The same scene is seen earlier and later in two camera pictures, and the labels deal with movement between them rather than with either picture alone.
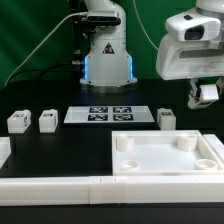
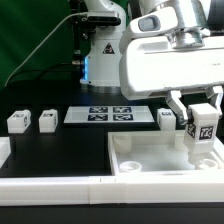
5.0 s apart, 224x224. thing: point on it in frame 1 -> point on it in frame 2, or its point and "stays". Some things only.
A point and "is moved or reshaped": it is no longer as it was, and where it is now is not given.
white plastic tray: [163, 153] stays
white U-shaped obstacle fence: [104, 190] stays
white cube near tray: [166, 118] stays
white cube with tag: [209, 93] is moved or reshaped
